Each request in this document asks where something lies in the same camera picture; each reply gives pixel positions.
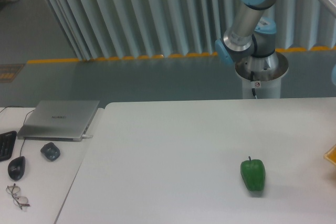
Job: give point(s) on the yellow tray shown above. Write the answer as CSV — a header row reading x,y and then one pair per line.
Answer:
x,y
330,155

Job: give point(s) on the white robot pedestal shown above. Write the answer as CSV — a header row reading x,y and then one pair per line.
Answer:
x,y
262,82

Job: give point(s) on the black keyboard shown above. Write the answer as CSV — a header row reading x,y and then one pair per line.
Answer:
x,y
7,142

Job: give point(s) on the corrugated white partition screen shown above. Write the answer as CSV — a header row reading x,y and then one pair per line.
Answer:
x,y
136,28

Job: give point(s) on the green bell pepper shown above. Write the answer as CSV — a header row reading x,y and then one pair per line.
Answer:
x,y
253,174

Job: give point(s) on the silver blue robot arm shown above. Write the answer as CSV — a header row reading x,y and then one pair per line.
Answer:
x,y
250,42

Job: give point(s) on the silver Huawei laptop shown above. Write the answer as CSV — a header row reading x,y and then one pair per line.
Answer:
x,y
59,120

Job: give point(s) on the thin-framed eyeglasses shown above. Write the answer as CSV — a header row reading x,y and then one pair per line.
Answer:
x,y
19,200

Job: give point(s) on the black computer mouse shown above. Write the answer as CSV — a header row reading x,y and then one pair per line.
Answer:
x,y
16,168

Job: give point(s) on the black earbud case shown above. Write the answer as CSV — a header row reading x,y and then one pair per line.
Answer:
x,y
50,151

